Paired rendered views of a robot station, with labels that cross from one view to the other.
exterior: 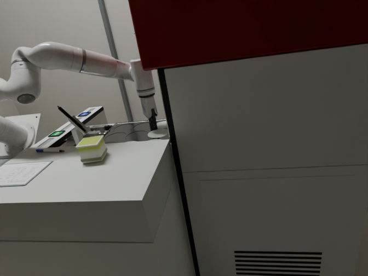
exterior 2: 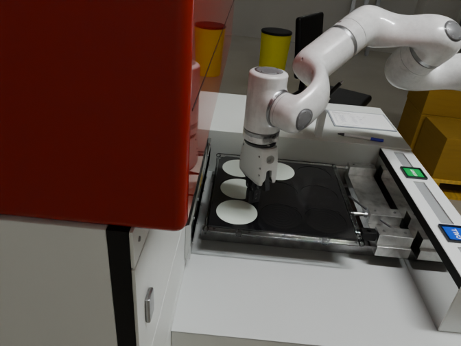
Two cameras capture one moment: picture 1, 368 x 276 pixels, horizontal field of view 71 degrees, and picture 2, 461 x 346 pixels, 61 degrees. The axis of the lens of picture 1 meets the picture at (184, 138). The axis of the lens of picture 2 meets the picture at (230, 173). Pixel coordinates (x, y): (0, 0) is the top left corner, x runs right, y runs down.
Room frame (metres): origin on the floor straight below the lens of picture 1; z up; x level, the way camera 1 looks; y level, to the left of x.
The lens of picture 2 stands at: (1.95, -0.10, 1.46)
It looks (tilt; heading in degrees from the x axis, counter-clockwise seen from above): 30 degrees down; 168
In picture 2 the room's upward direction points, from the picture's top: 5 degrees clockwise
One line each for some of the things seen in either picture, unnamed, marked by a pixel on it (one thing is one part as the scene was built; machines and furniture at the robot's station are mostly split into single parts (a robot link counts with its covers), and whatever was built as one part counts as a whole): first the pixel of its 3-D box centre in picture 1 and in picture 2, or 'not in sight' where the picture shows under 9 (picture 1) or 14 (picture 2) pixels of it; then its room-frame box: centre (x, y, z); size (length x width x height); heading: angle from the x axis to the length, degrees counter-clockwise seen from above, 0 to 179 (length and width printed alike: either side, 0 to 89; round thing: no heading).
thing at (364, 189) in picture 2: not in sight; (372, 207); (1.16, 0.48, 0.87); 0.36 x 0.08 x 0.03; 168
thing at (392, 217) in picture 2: (92, 134); (383, 215); (1.24, 0.46, 0.89); 0.08 x 0.03 x 0.03; 78
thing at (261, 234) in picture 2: (147, 121); (283, 236); (1.30, 0.18, 0.90); 0.37 x 0.01 x 0.01; 78
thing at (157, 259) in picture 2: (185, 94); (184, 183); (1.26, -0.04, 1.02); 0.81 x 0.03 x 0.40; 168
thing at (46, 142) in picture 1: (75, 136); (422, 222); (1.26, 0.56, 0.89); 0.55 x 0.09 x 0.14; 168
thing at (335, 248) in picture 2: not in sight; (301, 241); (1.25, 0.25, 0.84); 0.50 x 0.02 x 0.03; 78
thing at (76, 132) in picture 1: (80, 132); (316, 114); (0.90, 0.38, 1.03); 0.06 x 0.04 x 0.13; 78
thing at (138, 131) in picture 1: (136, 135); (278, 192); (1.12, 0.22, 0.90); 0.34 x 0.34 x 0.01; 78
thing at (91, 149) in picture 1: (92, 149); not in sight; (0.81, 0.32, 1.00); 0.07 x 0.07 x 0.07; 86
